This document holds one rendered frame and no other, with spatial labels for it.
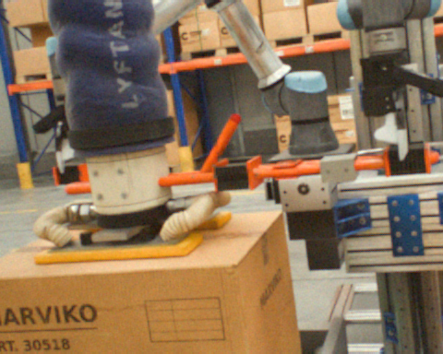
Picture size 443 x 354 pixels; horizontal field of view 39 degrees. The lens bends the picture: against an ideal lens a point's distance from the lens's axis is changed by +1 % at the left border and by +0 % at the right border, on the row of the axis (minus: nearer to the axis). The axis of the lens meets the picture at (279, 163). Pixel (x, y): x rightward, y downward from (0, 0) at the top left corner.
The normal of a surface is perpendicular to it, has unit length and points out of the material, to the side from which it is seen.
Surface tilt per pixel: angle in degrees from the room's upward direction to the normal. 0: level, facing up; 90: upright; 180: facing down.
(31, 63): 91
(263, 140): 90
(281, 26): 89
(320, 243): 90
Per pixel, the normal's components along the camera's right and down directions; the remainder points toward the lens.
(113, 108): 0.04, 0.17
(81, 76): -0.41, -0.10
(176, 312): -0.22, 0.17
